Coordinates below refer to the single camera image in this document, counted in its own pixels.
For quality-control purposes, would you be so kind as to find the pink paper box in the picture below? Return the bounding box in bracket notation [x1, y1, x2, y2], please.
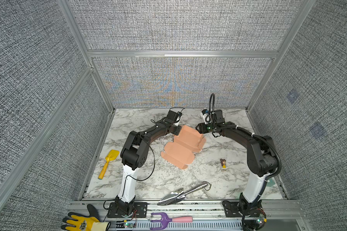
[161, 125, 206, 169]

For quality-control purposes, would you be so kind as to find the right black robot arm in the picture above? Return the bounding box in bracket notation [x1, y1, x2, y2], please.
[196, 109, 281, 217]

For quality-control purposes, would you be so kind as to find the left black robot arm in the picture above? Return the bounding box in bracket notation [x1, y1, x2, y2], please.
[114, 109, 183, 216]

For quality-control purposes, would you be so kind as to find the small brown yellow figurine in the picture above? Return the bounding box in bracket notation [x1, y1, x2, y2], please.
[220, 159, 227, 168]

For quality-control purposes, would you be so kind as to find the metal garden trowel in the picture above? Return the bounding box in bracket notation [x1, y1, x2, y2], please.
[157, 181, 212, 206]

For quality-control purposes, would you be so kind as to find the teal sponge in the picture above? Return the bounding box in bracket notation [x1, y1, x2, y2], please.
[267, 178, 276, 187]

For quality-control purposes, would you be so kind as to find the purple pink hand rake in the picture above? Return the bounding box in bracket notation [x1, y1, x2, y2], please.
[149, 212, 193, 231]

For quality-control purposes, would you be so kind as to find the yellow black work glove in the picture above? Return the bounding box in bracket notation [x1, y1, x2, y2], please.
[61, 204, 110, 231]

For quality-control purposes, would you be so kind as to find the yellow handled tool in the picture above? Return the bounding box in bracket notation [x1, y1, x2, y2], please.
[98, 150, 120, 180]

